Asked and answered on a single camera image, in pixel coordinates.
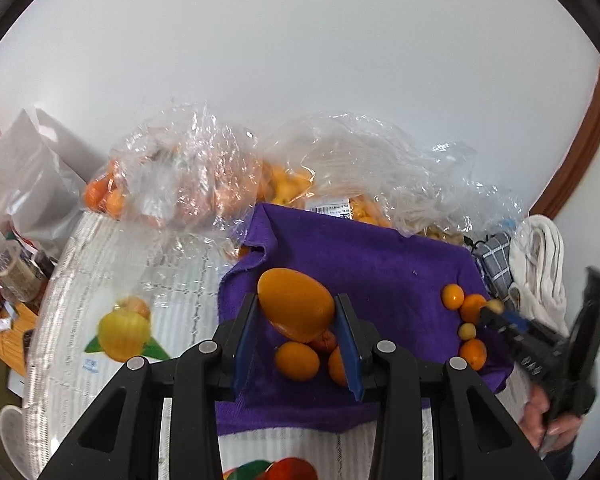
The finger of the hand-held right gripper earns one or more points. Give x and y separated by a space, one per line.
500 327
520 324

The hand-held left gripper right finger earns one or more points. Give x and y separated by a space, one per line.
348 352

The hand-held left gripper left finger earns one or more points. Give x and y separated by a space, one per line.
245 347

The small orange mandarin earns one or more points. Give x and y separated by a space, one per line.
325 343

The large orange mango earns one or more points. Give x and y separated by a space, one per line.
292 310

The person's right forearm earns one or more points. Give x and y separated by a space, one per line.
560 462

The person's right hand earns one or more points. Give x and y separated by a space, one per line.
562 427

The small orange kumquat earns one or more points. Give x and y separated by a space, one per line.
472 353
452 296
472 307

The white striped towel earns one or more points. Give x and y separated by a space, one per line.
535 255

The grey plaid cloth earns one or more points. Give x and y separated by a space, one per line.
495 255

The purple towel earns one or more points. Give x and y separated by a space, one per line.
380 270

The fruit print tablecloth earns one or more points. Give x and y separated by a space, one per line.
130 270

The clear plastic bag of mandarins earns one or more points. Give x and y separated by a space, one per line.
180 180

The clear plastic bag of kumquats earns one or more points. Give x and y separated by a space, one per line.
380 170

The clear glass jar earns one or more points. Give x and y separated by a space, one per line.
17 275

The white round object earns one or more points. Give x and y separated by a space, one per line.
11 432

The white plastic bag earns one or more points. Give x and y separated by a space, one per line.
35 175

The brown wooden door frame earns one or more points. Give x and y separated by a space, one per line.
580 160

